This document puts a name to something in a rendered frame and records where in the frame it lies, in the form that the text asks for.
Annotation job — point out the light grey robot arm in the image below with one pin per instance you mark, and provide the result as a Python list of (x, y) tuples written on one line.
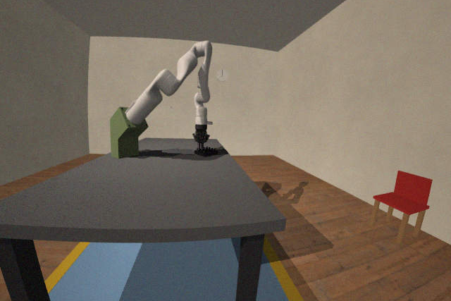
[(169, 84)]

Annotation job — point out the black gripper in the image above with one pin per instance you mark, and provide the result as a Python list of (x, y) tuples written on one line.
[(203, 137)]

